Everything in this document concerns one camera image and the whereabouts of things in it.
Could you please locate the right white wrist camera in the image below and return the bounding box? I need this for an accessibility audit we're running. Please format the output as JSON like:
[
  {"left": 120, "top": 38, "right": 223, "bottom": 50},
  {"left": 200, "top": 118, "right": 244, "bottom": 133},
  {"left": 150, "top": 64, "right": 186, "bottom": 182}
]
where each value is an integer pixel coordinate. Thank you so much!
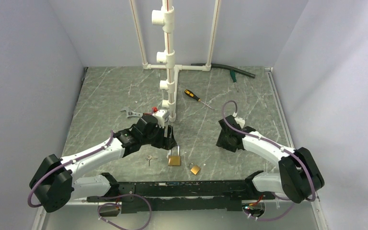
[{"left": 234, "top": 117, "right": 245, "bottom": 129}]

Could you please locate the black hose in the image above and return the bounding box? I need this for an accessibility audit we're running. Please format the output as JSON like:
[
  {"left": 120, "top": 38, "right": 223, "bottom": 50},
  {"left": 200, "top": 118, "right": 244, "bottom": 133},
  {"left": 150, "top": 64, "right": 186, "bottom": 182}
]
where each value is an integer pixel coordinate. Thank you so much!
[{"left": 191, "top": 63, "right": 256, "bottom": 79}]

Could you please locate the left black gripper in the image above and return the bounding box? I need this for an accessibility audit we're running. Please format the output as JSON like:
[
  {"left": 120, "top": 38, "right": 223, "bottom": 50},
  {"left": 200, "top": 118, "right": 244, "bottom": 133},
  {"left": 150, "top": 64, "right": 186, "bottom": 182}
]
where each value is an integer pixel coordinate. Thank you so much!
[{"left": 141, "top": 123, "right": 176, "bottom": 150}]

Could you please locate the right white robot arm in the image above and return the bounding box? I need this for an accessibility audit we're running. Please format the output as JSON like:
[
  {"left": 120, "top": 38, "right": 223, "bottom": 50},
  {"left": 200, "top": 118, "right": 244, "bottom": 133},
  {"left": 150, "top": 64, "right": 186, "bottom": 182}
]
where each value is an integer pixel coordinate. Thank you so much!
[{"left": 216, "top": 115, "right": 325, "bottom": 203}]

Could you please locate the yellow black screwdriver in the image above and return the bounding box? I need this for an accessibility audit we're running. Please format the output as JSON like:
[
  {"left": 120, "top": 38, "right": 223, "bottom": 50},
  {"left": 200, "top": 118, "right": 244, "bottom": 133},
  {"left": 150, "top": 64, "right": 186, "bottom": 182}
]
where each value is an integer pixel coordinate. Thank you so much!
[{"left": 184, "top": 89, "right": 214, "bottom": 110}]

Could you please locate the aluminium frame rail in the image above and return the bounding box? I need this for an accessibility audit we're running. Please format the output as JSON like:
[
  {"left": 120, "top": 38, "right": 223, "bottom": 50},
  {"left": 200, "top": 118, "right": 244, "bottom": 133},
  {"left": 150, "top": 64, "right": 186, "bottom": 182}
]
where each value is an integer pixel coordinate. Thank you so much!
[{"left": 34, "top": 180, "right": 328, "bottom": 230}]

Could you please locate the white PVC pipe frame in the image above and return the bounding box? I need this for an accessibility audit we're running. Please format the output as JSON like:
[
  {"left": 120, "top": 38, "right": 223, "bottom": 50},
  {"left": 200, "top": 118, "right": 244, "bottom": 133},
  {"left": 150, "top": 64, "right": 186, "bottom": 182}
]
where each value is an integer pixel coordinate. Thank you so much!
[{"left": 129, "top": 0, "right": 221, "bottom": 122}]

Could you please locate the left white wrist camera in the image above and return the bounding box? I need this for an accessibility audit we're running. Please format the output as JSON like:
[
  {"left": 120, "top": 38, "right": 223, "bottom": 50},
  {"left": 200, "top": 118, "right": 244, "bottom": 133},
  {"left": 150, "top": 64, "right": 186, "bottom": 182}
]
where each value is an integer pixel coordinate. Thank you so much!
[{"left": 152, "top": 107, "right": 170, "bottom": 127}]

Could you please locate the small brass padlock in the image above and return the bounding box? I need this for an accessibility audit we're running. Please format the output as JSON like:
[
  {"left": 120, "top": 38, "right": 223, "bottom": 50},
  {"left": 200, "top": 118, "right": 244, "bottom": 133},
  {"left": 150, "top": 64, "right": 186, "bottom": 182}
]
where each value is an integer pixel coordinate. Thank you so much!
[{"left": 188, "top": 163, "right": 201, "bottom": 175}]

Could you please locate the large brass padlock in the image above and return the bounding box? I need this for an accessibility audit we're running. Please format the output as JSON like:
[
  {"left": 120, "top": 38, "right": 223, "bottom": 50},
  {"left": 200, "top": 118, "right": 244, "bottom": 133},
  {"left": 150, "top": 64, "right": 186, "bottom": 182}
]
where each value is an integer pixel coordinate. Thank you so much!
[{"left": 167, "top": 146, "right": 181, "bottom": 166}]

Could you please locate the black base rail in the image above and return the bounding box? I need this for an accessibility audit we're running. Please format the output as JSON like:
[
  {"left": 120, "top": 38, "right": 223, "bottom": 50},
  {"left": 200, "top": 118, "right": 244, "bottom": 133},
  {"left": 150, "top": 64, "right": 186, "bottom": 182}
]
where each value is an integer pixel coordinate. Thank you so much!
[{"left": 86, "top": 179, "right": 275, "bottom": 214}]

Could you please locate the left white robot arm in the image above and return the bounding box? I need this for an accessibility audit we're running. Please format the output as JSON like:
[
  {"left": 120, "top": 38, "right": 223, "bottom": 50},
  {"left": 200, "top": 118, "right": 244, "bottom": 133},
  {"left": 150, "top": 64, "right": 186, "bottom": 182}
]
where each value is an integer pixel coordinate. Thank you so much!
[{"left": 27, "top": 115, "right": 178, "bottom": 213}]

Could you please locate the red handled adjustable wrench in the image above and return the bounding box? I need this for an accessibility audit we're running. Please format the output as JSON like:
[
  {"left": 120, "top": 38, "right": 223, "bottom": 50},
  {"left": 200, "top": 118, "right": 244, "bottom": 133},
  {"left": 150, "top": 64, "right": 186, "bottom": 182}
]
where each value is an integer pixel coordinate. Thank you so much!
[{"left": 120, "top": 106, "right": 152, "bottom": 118}]

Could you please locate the silver key bunch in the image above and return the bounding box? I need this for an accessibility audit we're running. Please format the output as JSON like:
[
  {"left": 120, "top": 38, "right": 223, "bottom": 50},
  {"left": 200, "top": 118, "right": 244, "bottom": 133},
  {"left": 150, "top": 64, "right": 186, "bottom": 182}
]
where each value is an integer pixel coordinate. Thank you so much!
[{"left": 146, "top": 155, "right": 158, "bottom": 167}]

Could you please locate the green screwdriver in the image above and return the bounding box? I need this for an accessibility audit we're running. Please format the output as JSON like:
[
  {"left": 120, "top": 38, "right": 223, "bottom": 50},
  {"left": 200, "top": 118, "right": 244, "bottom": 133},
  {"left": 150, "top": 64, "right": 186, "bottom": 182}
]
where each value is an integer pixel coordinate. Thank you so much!
[{"left": 230, "top": 70, "right": 239, "bottom": 92}]

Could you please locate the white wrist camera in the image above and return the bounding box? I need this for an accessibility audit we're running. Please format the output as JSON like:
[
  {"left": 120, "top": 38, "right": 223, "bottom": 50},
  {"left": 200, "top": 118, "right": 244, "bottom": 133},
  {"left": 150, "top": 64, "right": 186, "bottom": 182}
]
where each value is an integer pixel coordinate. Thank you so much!
[
  {"left": 234, "top": 117, "right": 245, "bottom": 129},
  {"left": 152, "top": 107, "right": 170, "bottom": 127}
]

